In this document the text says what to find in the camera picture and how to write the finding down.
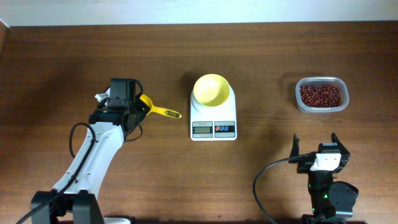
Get yellow plastic measuring scoop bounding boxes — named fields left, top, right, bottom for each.
left=140, top=95, right=182, bottom=119

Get clear plastic bean container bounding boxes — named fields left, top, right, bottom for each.
left=295, top=77, right=349, bottom=113

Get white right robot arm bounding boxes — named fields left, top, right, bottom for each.
left=288, top=133, right=359, bottom=224

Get yellow plastic bowl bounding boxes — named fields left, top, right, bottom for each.
left=193, top=74, right=231, bottom=107

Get red adzuki beans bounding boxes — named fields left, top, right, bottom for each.
left=300, top=85, right=342, bottom=108

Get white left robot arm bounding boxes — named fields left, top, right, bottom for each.
left=20, top=78, right=149, bottom=223

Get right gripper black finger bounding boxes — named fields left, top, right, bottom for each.
left=288, top=134, right=300, bottom=163
left=331, top=133, right=345, bottom=149

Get white digital kitchen scale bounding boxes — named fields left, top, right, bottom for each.
left=190, top=86, right=238, bottom=141

